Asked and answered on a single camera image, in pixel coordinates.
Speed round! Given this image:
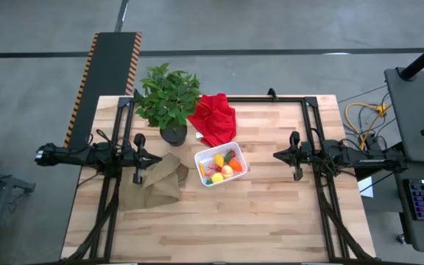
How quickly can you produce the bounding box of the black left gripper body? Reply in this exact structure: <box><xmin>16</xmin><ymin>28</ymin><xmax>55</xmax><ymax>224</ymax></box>
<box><xmin>132</xmin><ymin>134</ymin><xmax>146</xmax><ymax>184</ymax></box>

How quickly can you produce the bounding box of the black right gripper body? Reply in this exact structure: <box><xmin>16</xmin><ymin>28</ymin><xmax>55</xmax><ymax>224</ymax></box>
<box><xmin>289</xmin><ymin>132</ymin><xmax>304</xmax><ymax>181</ymax></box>

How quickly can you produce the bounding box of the beige cloth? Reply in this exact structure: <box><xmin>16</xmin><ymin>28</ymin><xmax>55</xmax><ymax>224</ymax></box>
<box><xmin>119</xmin><ymin>152</ymin><xmax>190</xmax><ymax>212</ymax></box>

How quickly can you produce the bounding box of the white perforated plastic basket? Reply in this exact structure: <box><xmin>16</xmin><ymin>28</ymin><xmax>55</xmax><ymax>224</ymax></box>
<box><xmin>194</xmin><ymin>141</ymin><xmax>249</xmax><ymax>188</ymax></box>

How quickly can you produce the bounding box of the green plant in black pot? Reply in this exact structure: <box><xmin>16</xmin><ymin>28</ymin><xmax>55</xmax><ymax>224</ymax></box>
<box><xmin>135</xmin><ymin>62</ymin><xmax>202</xmax><ymax>147</ymax></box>

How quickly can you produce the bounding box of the black hazard-striped floor mat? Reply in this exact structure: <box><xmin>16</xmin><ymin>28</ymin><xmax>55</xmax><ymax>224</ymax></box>
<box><xmin>63</xmin><ymin>32</ymin><xmax>143</xmax><ymax>149</ymax></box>

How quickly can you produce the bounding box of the red cloth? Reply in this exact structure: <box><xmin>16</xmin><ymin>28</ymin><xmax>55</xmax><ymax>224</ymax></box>
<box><xmin>187</xmin><ymin>93</ymin><xmax>238</xmax><ymax>148</ymax></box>

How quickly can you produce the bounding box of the white paper sheet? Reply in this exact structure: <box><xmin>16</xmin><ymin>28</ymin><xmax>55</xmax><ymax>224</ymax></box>
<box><xmin>357</xmin><ymin>176</ymin><xmax>375</xmax><ymax>199</ymax></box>

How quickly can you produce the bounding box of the grey desk with pole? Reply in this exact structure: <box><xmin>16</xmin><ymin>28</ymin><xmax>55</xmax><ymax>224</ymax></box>
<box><xmin>384</xmin><ymin>68</ymin><xmax>424</xmax><ymax>165</ymax></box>

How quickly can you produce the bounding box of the black pole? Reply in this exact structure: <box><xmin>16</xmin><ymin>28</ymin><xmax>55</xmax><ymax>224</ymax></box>
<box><xmin>397</xmin><ymin>32</ymin><xmax>424</xmax><ymax>81</ymax></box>

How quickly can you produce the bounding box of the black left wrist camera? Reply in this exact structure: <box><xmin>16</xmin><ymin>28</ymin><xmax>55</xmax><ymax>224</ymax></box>
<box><xmin>123</xmin><ymin>147</ymin><xmax>136</xmax><ymax>166</ymax></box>

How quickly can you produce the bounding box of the black aluminium table frame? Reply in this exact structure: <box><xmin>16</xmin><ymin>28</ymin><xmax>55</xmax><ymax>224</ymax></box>
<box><xmin>63</xmin><ymin>94</ymin><xmax>377</xmax><ymax>264</ymax></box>

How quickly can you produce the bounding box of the yellow cable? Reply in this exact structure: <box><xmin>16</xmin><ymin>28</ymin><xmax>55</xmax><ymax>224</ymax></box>
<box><xmin>345</xmin><ymin>102</ymin><xmax>388</xmax><ymax>148</ymax></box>

